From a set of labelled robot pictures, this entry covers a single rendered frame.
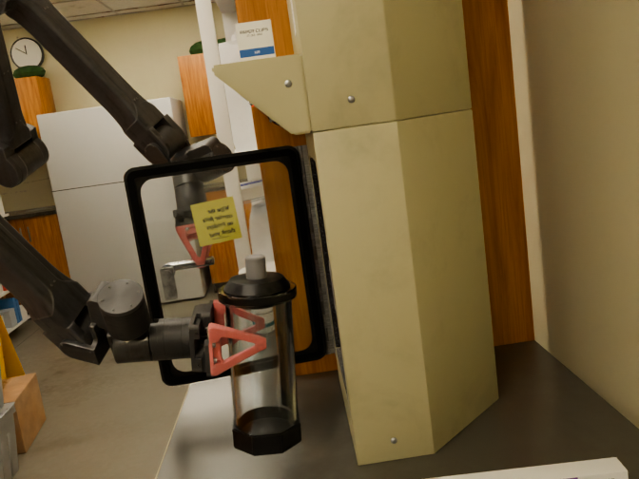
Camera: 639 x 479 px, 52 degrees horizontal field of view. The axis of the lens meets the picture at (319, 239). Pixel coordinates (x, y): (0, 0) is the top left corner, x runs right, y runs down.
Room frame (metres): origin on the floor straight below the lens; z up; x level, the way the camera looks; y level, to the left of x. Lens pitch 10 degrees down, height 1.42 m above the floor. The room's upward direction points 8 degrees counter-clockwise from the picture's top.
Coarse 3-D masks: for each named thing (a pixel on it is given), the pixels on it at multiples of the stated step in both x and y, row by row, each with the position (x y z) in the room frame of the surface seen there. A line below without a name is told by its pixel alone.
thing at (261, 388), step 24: (288, 288) 0.86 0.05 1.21; (240, 312) 0.83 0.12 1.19; (264, 312) 0.83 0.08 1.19; (288, 312) 0.85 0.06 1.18; (264, 336) 0.83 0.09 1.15; (288, 336) 0.85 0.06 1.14; (264, 360) 0.83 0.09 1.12; (288, 360) 0.85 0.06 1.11; (240, 384) 0.84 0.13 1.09; (264, 384) 0.83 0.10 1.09; (288, 384) 0.85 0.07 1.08; (240, 408) 0.84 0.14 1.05; (264, 408) 0.83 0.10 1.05; (288, 408) 0.84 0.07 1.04; (264, 432) 0.83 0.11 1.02
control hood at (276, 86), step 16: (224, 64) 0.85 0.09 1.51; (240, 64) 0.84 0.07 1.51; (256, 64) 0.85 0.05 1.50; (272, 64) 0.85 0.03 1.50; (288, 64) 0.85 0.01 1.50; (224, 80) 0.85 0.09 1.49; (240, 80) 0.84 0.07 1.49; (256, 80) 0.85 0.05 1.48; (272, 80) 0.85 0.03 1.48; (288, 80) 0.85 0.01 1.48; (304, 80) 0.85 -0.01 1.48; (256, 96) 0.85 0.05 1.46; (272, 96) 0.85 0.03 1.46; (288, 96) 0.85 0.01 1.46; (304, 96) 0.85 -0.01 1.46; (272, 112) 0.85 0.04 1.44; (288, 112) 0.85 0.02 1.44; (304, 112) 0.85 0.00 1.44; (288, 128) 0.85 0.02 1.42; (304, 128) 0.85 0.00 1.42
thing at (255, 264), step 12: (252, 264) 0.86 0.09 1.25; (264, 264) 0.87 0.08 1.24; (240, 276) 0.88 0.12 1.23; (252, 276) 0.86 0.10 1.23; (264, 276) 0.86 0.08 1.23; (276, 276) 0.87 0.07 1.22; (228, 288) 0.85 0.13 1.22; (240, 288) 0.84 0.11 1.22; (252, 288) 0.83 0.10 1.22; (264, 288) 0.83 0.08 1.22; (276, 288) 0.84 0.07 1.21
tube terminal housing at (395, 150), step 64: (320, 0) 0.85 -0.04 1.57; (384, 0) 0.85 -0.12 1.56; (448, 0) 0.97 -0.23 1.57; (320, 64) 0.85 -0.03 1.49; (384, 64) 0.85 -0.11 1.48; (448, 64) 0.95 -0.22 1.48; (320, 128) 0.85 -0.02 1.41; (384, 128) 0.85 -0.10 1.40; (448, 128) 0.94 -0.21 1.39; (320, 192) 0.85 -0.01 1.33; (384, 192) 0.85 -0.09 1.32; (448, 192) 0.93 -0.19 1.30; (384, 256) 0.85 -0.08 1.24; (448, 256) 0.92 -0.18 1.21; (384, 320) 0.85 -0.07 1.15; (448, 320) 0.90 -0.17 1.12; (384, 384) 0.85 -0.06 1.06; (448, 384) 0.89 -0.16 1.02; (384, 448) 0.85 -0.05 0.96
